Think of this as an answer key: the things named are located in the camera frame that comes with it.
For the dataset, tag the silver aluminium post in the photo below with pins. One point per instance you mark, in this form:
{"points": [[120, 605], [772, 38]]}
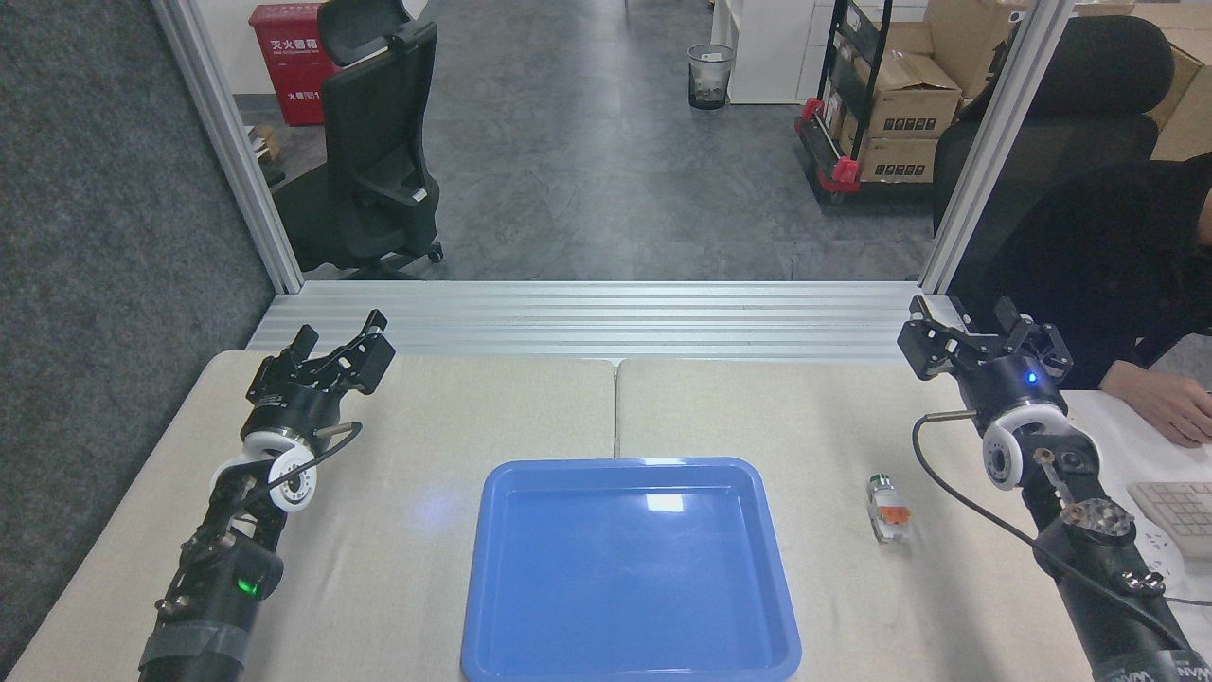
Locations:
{"points": [[232, 142], [999, 142]]}

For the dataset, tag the large plain cardboard box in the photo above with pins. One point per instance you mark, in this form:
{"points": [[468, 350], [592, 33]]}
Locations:
{"points": [[971, 38]]}

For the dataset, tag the white cabinet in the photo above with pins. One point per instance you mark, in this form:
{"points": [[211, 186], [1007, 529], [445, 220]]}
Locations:
{"points": [[767, 47]]}

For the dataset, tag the open cardboard box with labels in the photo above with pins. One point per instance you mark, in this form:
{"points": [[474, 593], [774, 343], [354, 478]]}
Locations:
{"points": [[909, 99]]}

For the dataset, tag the ribbed aluminium rail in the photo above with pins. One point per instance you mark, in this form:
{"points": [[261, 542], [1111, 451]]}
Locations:
{"points": [[606, 320]]}

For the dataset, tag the blue plastic tray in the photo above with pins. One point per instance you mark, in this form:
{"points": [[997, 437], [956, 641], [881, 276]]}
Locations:
{"points": [[630, 587]]}

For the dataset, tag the red fire extinguisher box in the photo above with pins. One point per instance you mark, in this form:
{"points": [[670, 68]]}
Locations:
{"points": [[292, 66]]}

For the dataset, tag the white power strip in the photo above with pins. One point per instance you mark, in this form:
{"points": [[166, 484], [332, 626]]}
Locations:
{"points": [[1163, 554]]}

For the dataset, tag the black mesh office chair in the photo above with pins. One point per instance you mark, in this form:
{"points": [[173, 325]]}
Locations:
{"points": [[1079, 104]]}

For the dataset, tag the black office chair with headrest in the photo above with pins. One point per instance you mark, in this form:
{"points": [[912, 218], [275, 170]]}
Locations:
{"points": [[374, 161]]}

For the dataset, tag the switch part with orange tab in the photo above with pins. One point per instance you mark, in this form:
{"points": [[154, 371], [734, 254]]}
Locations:
{"points": [[888, 511]]}

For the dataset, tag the black mesh waste bin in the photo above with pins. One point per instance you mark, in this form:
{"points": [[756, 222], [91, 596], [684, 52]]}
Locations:
{"points": [[710, 76]]}

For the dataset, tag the black cart with red corners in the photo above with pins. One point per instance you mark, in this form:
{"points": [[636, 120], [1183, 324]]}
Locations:
{"points": [[838, 142]]}

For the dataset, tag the flat cardboard box with labels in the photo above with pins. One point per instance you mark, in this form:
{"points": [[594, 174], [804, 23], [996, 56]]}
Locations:
{"points": [[895, 159]]}

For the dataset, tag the white keyboard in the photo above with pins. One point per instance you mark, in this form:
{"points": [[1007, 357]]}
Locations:
{"points": [[1182, 511]]}

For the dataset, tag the person's hand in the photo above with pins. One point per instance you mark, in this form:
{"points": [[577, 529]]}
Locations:
{"points": [[1165, 403]]}

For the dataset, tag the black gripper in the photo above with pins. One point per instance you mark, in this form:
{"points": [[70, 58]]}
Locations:
{"points": [[289, 403], [1011, 388]]}

